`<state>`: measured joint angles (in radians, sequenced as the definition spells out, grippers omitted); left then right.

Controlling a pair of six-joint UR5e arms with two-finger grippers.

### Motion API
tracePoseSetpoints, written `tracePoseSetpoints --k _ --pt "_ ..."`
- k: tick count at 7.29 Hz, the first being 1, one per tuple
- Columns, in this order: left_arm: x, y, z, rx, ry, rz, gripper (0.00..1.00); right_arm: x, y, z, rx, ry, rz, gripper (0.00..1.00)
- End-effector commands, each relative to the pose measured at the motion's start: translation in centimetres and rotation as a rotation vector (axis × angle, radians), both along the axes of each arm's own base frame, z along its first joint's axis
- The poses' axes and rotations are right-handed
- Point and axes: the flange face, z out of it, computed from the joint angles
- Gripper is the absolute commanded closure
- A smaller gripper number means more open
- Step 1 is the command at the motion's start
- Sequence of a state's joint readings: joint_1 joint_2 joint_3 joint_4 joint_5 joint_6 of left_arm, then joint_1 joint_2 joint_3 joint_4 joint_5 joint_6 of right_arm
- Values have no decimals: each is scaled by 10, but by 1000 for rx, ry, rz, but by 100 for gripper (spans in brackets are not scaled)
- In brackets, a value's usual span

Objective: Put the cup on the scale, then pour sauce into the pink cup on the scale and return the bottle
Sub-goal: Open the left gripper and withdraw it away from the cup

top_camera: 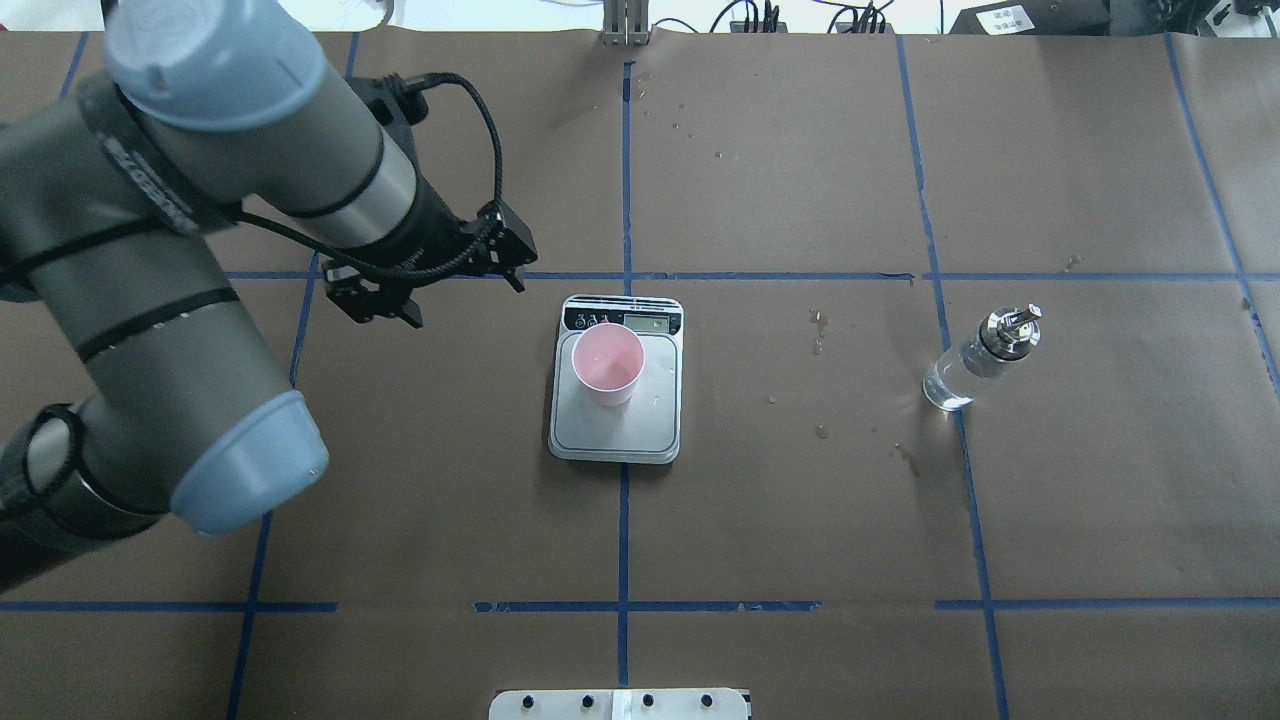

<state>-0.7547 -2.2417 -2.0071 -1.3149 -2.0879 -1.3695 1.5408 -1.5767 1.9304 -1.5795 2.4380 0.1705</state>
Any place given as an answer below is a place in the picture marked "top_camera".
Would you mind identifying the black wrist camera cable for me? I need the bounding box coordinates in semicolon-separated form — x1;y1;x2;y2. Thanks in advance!
239;72;506;281

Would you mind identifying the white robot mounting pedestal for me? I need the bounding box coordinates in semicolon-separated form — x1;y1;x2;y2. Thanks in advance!
488;687;754;719

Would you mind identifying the pink paper cup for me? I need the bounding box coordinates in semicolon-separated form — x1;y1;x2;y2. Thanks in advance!
571;323;646;407

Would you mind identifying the glass sauce bottle metal spout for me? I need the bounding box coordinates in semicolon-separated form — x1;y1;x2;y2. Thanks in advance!
922;304;1044;413

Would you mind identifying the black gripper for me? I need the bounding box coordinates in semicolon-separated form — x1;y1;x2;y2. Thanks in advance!
323;201;539;329

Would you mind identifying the black box with label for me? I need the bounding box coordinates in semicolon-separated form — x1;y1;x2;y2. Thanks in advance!
946;1;1112;37

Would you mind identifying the aluminium frame post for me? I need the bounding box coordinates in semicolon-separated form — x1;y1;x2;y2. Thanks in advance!
600;0;652;47

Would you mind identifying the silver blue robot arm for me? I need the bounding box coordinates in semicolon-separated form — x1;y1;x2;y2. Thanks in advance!
3;1;538;591

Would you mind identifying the silver digital kitchen scale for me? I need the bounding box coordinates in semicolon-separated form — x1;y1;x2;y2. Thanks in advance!
548;293;685;465

